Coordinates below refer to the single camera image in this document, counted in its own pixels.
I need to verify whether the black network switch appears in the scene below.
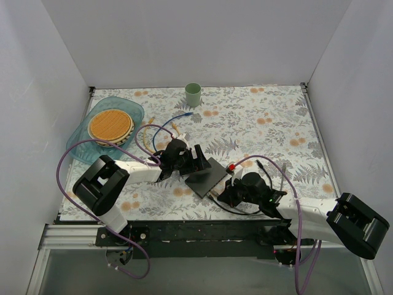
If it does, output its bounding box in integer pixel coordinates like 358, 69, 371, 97
185, 157, 228, 199

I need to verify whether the yellow ethernet cable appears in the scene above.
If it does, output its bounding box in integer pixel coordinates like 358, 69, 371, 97
141, 117, 181, 154

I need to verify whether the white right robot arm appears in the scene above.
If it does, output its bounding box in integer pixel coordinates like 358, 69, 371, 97
217, 172, 390, 260

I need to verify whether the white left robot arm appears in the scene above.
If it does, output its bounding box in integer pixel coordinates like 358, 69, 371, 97
72, 138, 211, 246

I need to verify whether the floral table mat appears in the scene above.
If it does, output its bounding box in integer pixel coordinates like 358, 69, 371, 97
60, 85, 334, 222

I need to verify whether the green plastic cup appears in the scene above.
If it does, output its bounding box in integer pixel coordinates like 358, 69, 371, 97
185, 82, 201, 108

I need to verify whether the orange woven plate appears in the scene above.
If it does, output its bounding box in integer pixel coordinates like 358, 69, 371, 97
87, 109, 135, 146

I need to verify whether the teal plastic tray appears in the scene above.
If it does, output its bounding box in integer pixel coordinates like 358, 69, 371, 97
66, 96, 144, 164

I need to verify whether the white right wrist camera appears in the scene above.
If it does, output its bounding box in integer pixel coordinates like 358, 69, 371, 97
227, 163, 244, 186

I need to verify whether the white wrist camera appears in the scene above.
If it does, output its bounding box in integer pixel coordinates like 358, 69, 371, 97
227, 163, 244, 186
176, 133, 189, 144

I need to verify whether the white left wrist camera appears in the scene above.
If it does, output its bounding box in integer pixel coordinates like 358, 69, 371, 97
176, 133, 189, 144

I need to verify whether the blue ethernet cable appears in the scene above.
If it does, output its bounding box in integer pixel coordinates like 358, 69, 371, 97
152, 112, 194, 151

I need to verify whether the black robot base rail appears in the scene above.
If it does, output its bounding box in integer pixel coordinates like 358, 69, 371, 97
95, 214, 308, 262

